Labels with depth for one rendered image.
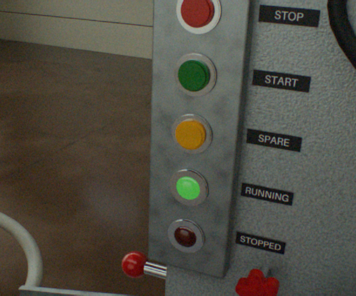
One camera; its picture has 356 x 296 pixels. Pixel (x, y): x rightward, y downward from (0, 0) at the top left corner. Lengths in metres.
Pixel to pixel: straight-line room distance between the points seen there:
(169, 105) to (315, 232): 0.17
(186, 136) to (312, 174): 0.11
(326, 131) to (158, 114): 0.14
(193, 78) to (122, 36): 7.17
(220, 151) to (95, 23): 7.43
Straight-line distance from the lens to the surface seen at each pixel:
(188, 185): 0.41
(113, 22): 7.60
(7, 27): 9.05
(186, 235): 0.44
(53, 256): 2.64
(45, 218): 2.98
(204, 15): 0.37
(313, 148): 0.40
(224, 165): 0.40
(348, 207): 0.42
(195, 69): 0.38
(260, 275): 0.43
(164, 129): 0.41
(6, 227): 1.10
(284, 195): 0.42
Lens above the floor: 1.51
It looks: 22 degrees down
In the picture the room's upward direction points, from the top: 3 degrees clockwise
